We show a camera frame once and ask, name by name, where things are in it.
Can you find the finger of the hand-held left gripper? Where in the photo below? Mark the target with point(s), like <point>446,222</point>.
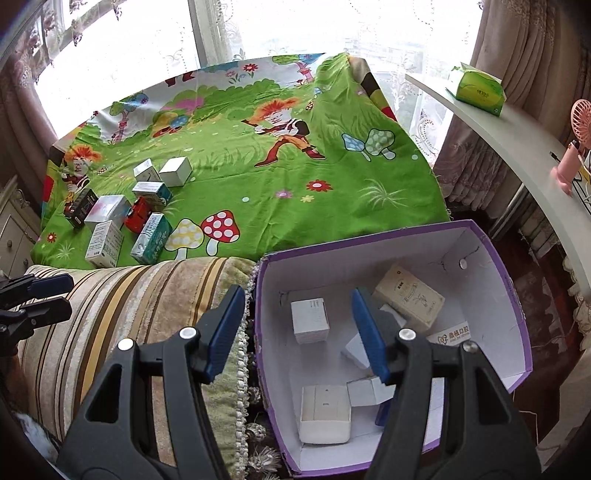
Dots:
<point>46,310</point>
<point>51,283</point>

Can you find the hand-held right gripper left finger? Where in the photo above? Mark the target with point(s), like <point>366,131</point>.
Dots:
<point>226,332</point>

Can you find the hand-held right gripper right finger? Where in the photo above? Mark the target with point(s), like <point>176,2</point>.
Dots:
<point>369,332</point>

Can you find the beige brown box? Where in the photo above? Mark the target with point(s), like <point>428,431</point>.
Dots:
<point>411,293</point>

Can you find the white box with black text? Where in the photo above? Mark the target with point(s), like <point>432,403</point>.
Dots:
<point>309,321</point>

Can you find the long white box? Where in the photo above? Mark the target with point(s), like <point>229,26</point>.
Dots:
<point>448,334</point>

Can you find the dark blue box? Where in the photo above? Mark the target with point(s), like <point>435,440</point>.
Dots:
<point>379,413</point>

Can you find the teal box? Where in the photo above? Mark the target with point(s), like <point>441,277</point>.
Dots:
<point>150,237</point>

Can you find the purple cardboard box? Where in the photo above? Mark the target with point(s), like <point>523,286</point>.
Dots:
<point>485,295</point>

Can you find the white box with blue print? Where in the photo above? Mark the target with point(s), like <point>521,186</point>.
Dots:
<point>150,191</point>

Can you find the small white box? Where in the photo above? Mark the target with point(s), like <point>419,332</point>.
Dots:
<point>147,170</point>

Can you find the white cube box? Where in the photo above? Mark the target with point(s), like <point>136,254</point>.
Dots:
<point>175,170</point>

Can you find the carved cream nightstand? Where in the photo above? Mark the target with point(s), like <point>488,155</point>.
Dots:
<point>14,230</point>

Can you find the striped towel blanket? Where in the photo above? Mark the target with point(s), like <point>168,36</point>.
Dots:
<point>115,300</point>

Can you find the green cartoon printed bedsheet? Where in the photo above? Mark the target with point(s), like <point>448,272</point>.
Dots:
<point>277,194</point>

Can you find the brown curtain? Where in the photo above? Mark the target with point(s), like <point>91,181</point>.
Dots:
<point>23,115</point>
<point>508,37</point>

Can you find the white curved desk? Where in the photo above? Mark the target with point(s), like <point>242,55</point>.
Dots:
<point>508,138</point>

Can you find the pink desk fan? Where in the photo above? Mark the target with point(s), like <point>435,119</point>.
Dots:
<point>565,170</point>

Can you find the green tissue pack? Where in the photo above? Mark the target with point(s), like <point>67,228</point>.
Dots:
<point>478,90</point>

